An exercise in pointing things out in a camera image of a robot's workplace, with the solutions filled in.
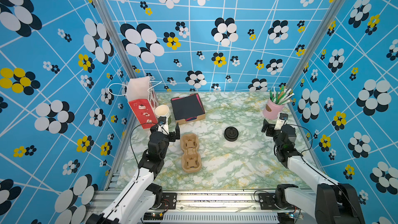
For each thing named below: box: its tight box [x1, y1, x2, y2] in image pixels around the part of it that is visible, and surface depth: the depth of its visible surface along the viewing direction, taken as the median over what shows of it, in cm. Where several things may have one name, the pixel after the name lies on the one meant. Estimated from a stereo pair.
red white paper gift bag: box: [108, 76, 163, 130], surface depth 90 cm
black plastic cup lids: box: [223, 126, 239, 142], surface depth 95 cm
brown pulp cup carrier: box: [179, 133, 202, 173], surface depth 85 cm
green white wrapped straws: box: [269, 85, 295, 105], surface depth 95 cm
